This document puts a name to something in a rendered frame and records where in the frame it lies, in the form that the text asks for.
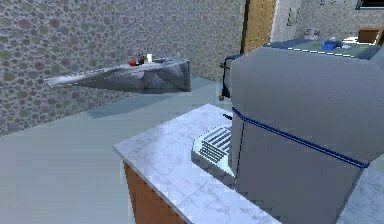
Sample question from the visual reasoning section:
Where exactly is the marble top wooden counter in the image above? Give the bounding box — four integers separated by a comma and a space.
113, 103, 384, 224

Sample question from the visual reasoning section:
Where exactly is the grey coffee machine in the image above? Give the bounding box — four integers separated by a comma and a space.
191, 39, 384, 224

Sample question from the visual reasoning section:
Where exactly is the wooden room door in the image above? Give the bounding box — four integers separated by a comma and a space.
240, 0, 278, 55

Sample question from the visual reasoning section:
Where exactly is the brown wooden box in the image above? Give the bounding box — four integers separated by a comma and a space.
358, 27, 381, 44

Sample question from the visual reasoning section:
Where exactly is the steel wall sink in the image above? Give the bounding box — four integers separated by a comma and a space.
44, 57, 192, 94

